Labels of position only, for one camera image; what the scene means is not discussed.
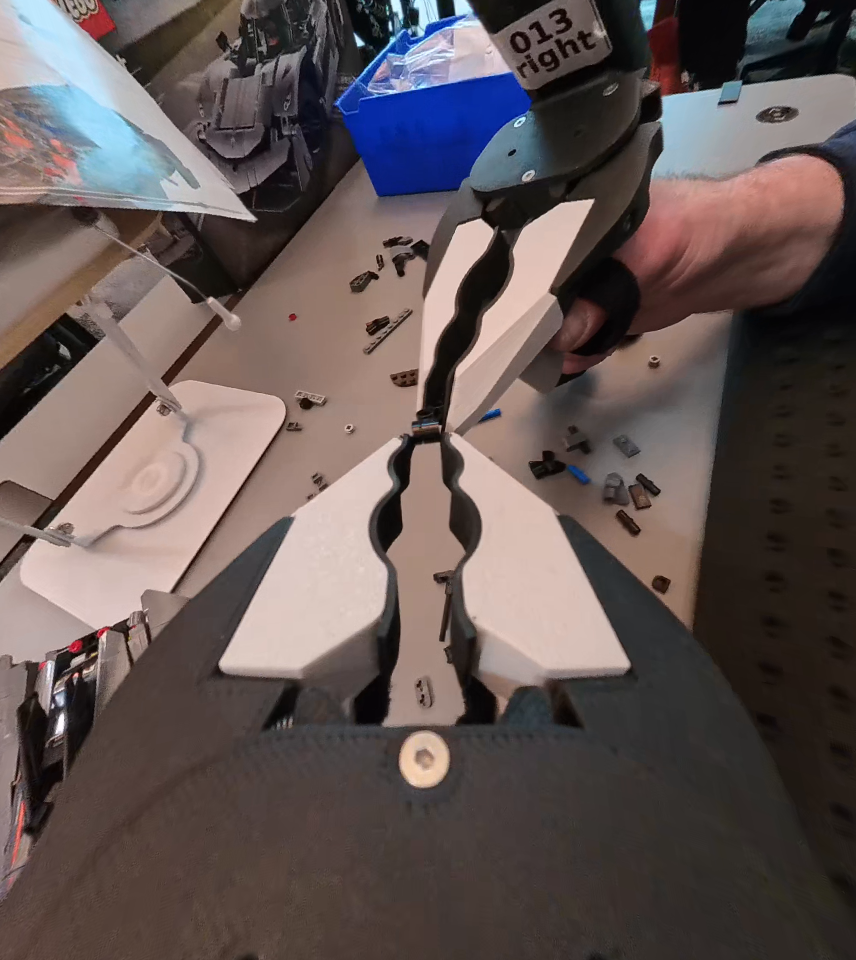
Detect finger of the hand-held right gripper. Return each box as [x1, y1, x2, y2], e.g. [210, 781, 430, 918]
[439, 198, 598, 438]
[417, 220, 502, 415]

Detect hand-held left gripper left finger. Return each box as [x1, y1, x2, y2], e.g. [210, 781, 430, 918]
[218, 433, 408, 702]

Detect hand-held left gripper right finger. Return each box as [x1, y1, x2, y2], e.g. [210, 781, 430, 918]
[439, 433, 633, 714]

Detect long dark grey lego plate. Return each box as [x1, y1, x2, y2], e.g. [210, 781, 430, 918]
[362, 306, 413, 354]

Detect black lego axle assembly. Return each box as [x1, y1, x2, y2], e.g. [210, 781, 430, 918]
[432, 569, 461, 666]

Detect lego set box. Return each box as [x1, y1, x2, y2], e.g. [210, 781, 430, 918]
[45, 0, 363, 290]

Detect grey lego car model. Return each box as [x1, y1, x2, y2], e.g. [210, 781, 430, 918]
[0, 587, 198, 909]

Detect person's right hand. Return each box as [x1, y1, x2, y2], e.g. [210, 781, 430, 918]
[551, 161, 847, 376]

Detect blue storage bin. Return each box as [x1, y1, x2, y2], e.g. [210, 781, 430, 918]
[335, 33, 542, 198]

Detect clear plastic parts bags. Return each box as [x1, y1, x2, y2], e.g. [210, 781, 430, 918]
[365, 13, 523, 97]

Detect instruction booklet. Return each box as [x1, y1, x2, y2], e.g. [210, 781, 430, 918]
[0, 0, 258, 224]

